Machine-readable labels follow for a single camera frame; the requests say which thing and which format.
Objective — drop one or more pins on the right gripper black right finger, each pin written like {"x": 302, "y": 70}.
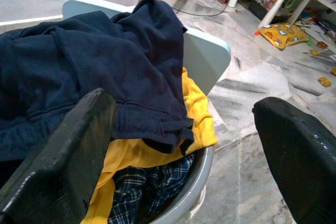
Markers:
{"x": 302, "y": 166}

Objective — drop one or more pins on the yellow printed cushion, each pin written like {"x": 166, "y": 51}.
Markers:
{"x": 283, "y": 35}

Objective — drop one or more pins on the small yellow toy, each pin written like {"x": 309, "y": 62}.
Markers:
{"x": 324, "y": 81}

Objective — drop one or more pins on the yellow garment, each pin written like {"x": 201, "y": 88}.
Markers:
{"x": 202, "y": 111}

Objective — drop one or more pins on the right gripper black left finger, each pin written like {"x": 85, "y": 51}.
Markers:
{"x": 60, "y": 171}

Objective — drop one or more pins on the navy blue garment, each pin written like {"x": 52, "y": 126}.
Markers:
{"x": 105, "y": 58}

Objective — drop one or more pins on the dark plaid garment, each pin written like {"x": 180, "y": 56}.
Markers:
{"x": 147, "y": 182}

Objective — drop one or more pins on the grey laundry basin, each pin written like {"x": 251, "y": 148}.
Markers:
{"x": 194, "y": 190}

